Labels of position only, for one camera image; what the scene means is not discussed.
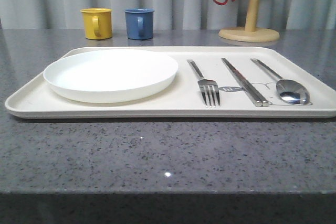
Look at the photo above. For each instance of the silver metal fork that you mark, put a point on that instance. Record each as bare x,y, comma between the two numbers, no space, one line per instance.
208,88

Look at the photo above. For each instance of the white round plate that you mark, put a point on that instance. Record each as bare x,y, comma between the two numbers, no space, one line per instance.
111,76

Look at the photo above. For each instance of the silver metal chopstick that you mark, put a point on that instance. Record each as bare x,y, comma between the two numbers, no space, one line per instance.
240,82
249,83

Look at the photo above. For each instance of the silver metal spoon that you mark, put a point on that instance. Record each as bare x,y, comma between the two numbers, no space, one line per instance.
288,90

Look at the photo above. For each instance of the cream rabbit serving tray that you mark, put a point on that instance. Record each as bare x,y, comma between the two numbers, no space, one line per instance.
36,100

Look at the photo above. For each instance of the blue enamel mug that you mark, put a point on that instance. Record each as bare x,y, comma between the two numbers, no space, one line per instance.
139,23

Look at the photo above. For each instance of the yellow enamel mug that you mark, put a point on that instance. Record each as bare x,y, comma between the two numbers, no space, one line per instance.
97,23

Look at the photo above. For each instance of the wooden mug tree stand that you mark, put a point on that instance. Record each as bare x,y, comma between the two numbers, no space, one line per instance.
250,32

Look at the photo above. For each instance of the grey pleated curtain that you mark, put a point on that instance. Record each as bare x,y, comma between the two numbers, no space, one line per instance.
172,14

